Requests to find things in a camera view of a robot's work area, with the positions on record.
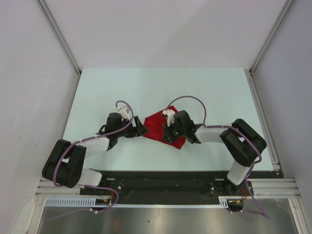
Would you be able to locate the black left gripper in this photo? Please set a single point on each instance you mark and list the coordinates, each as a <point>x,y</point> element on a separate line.
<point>137,131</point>

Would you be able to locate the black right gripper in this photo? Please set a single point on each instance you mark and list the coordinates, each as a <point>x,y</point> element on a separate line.
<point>167,135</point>

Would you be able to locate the red cloth napkin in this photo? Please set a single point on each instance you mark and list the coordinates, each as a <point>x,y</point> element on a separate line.
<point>154,124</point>

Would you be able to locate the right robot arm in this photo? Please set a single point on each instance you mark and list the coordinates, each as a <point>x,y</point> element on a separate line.
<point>242,141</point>

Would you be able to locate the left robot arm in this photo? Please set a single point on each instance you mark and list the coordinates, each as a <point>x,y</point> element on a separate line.
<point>65,164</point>

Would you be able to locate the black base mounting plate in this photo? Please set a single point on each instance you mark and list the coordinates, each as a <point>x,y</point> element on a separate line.
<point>211,183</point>

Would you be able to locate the left aluminium frame post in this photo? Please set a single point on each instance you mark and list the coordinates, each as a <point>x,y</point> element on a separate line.
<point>59,35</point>

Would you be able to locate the aluminium frame post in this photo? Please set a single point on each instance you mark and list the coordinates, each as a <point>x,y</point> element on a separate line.
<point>59,35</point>
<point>272,33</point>

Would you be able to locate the aluminium front rail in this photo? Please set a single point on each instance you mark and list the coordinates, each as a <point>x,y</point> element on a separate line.
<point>262,188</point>

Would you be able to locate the right aluminium frame post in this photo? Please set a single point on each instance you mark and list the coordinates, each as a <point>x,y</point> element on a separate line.
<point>272,33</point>

